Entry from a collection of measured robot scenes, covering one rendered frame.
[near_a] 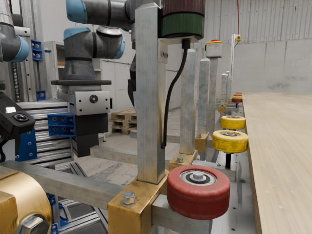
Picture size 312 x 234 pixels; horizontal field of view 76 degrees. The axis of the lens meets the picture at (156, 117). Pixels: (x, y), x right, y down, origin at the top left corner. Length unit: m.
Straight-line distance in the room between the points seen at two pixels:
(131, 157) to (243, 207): 0.41
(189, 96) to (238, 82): 7.64
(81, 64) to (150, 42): 0.68
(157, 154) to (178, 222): 0.10
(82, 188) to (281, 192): 0.28
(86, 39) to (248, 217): 0.91
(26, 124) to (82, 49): 0.57
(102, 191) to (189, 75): 0.35
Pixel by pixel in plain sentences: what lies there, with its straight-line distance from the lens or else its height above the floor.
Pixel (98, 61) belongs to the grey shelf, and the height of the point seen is 1.39.
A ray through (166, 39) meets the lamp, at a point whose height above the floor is 1.09.
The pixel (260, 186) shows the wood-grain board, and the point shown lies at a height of 0.90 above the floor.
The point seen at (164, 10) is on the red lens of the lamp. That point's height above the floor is 1.12.
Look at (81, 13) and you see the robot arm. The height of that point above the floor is 1.20.
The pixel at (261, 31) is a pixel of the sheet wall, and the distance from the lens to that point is 8.36.
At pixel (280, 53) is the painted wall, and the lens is 8.24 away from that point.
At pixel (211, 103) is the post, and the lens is 1.04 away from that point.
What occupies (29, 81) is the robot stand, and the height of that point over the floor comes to 1.04.
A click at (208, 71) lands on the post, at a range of 0.77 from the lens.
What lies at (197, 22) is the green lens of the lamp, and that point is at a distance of 0.28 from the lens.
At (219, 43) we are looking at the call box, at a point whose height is 1.21.
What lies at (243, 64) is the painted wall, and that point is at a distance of 8.18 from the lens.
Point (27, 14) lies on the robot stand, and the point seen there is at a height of 1.33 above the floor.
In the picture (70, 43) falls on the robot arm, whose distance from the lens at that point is 0.97.
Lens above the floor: 1.03
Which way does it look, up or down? 10 degrees down
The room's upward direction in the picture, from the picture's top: straight up
